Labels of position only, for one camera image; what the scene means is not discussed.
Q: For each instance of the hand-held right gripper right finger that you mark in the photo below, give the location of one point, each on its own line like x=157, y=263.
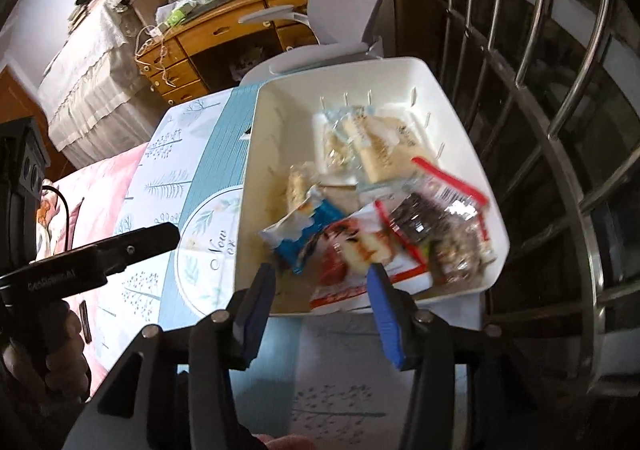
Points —
x=387, y=320

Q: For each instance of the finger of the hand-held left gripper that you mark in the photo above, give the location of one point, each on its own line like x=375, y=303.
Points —
x=145, y=245

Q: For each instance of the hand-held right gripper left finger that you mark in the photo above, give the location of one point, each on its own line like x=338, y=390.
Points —
x=255, y=315

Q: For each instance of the red white cake packet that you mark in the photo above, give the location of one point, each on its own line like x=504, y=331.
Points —
x=355, y=255

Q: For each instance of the clear red edged cereal packet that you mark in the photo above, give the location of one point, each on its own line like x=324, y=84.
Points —
x=450, y=255

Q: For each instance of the blue white snack packet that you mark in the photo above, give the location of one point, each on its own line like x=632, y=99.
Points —
x=300, y=235

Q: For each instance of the clear puffed rice packet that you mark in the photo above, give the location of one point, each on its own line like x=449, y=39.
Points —
x=300, y=190
x=332, y=149

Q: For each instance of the clear red striped snack packet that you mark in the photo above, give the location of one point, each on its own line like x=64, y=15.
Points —
x=450, y=190

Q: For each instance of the clear rice cracker packet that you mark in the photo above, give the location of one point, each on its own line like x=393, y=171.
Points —
x=372, y=154
x=410, y=139

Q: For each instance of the white plastic storage bin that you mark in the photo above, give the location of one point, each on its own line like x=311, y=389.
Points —
x=285, y=129

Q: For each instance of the person's left hand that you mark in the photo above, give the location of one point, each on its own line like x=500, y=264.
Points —
x=70, y=370

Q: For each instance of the cartoon printed blanket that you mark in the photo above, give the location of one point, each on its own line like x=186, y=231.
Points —
x=47, y=220

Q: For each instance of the pink blanket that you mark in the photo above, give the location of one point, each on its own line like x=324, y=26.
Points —
x=100, y=180

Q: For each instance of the plastic trash bag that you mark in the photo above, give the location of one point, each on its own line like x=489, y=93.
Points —
x=247, y=62

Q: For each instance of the wooden desk with drawers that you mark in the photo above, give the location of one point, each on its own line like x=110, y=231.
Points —
x=215, y=24

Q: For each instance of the green packet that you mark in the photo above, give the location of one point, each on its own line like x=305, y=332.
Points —
x=177, y=15

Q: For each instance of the black keyboard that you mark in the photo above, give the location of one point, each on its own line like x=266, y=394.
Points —
x=210, y=9

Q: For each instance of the steel window grille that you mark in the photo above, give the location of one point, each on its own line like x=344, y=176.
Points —
x=575, y=94

